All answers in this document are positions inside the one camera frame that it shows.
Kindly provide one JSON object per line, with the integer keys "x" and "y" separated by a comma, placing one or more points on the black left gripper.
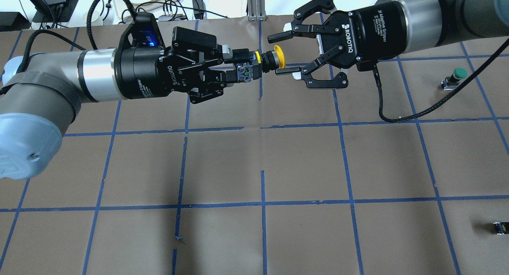
{"x": 144, "y": 73}

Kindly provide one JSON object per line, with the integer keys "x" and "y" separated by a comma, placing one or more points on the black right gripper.
{"x": 375, "y": 32}

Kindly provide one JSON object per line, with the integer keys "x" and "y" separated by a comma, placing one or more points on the yellow push button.
{"x": 252, "y": 66}

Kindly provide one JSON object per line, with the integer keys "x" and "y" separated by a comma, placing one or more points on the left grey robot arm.
{"x": 41, "y": 101}

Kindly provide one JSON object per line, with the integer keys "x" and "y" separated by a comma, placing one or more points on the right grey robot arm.
{"x": 430, "y": 23}

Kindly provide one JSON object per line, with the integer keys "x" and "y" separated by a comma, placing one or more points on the green push button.
{"x": 451, "y": 82}

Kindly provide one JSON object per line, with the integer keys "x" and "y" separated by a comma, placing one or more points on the black power adapter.
{"x": 198, "y": 9}

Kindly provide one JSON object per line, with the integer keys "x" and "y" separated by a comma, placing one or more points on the black box on desk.
{"x": 53, "y": 11}

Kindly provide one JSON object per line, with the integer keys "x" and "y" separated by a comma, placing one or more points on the small black contact block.
{"x": 501, "y": 227}

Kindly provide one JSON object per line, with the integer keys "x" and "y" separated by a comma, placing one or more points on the aluminium profile post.
{"x": 256, "y": 10}

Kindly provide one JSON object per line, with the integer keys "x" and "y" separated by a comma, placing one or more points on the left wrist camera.
{"x": 143, "y": 32}

